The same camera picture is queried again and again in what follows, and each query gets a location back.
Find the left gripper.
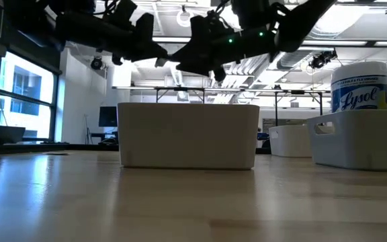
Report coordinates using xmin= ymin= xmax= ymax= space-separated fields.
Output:
xmin=105 ymin=19 xmax=169 ymax=67

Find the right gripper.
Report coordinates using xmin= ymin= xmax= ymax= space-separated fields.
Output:
xmin=169 ymin=32 xmax=248 ymax=83

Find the white bin with ointment packets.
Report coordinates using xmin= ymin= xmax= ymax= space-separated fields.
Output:
xmin=117 ymin=102 xmax=261 ymax=171

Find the black computer monitor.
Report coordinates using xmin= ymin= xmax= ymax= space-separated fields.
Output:
xmin=98 ymin=106 xmax=118 ymax=142

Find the white bin with wipe packets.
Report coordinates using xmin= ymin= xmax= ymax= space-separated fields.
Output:
xmin=269 ymin=124 xmax=312 ymax=158

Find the large window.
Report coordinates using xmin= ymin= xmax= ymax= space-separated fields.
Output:
xmin=0 ymin=50 xmax=62 ymax=142

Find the overhead light bar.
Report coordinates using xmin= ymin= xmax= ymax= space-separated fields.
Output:
xmin=151 ymin=35 xmax=387 ymax=48

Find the Lysol wipes canister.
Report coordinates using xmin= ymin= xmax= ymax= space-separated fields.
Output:
xmin=330 ymin=60 xmax=387 ymax=114

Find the white bin with bandage strips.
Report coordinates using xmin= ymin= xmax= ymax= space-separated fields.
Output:
xmin=306 ymin=110 xmax=387 ymax=171

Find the black background rig frame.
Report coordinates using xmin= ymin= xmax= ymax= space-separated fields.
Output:
xmin=273 ymin=89 xmax=325 ymax=126
xmin=153 ymin=86 xmax=208 ymax=105

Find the white ring lamp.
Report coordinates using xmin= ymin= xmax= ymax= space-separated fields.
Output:
xmin=175 ymin=8 xmax=196 ymax=28

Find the black round overhead camera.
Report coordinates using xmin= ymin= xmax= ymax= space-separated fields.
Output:
xmin=90 ymin=55 xmax=105 ymax=71

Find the black overhead camera with cables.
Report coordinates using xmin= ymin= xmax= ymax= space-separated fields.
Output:
xmin=308 ymin=48 xmax=338 ymax=70

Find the black aluminium table frame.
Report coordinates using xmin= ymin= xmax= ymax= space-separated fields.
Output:
xmin=0 ymin=122 xmax=119 ymax=156

